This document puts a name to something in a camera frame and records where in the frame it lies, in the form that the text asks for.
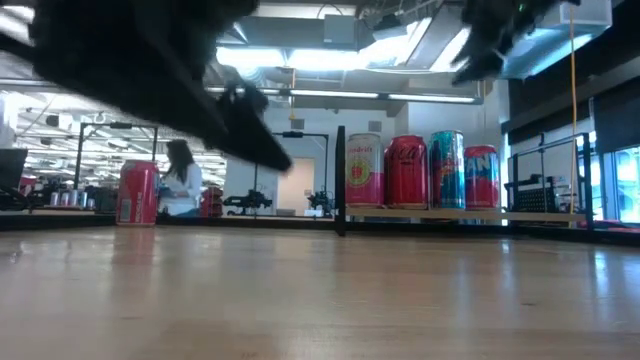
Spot grey ceiling box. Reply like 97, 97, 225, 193
323, 13, 358, 45

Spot long ceiling light strip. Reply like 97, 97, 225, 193
207, 85, 485, 105

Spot black perforated crate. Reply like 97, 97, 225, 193
504, 174, 559, 214

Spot pale door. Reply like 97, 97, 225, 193
277, 157, 316, 217

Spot red blue Fanta strawberry can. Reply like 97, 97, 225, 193
463, 144, 501, 211

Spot black gantry frame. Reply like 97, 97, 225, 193
253, 130, 330, 217
73, 121, 160, 201

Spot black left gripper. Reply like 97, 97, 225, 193
27, 0, 271, 124

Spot red machine cover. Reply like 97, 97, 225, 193
199, 185, 225, 217

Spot wooden shelf with black frame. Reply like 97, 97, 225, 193
333, 124, 596, 237

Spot person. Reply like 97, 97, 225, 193
158, 138, 205, 218

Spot red Coca-Cola can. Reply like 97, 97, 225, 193
383, 134, 430, 210
115, 159, 161, 227

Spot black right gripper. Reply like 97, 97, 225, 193
452, 0, 581, 85

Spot silver rectangular ceiling duct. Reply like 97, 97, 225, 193
357, 0, 574, 81

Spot blue silver slim energy can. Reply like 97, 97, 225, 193
428, 129, 466, 210

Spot black monitor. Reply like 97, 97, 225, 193
0, 148, 29, 191

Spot white ceiling box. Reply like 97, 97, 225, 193
542, 0, 614, 31

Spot pink white Spindrift can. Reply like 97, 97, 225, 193
344, 132, 386, 209

